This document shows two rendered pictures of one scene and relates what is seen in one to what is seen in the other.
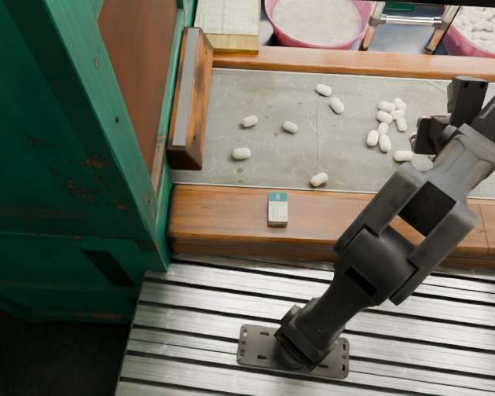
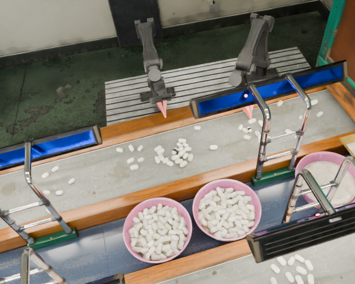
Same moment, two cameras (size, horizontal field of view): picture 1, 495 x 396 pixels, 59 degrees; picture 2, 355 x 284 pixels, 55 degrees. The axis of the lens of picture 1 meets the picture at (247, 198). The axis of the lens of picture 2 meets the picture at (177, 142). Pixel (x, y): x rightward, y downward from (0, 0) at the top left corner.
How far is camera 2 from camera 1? 1.77 m
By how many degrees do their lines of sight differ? 66
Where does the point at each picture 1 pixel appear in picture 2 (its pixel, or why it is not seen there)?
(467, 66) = (236, 167)
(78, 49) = not seen: outside the picture
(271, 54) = (333, 141)
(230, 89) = (338, 126)
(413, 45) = (265, 203)
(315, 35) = (320, 171)
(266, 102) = (319, 126)
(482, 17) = (234, 216)
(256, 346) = (271, 71)
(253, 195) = not seen: hidden behind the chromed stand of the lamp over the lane
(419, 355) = (222, 85)
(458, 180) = (254, 27)
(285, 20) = not seen: hidden behind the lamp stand
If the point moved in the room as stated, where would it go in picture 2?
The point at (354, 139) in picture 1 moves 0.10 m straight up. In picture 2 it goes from (274, 123) to (276, 109)
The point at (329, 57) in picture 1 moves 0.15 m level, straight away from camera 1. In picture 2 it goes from (305, 149) to (315, 177)
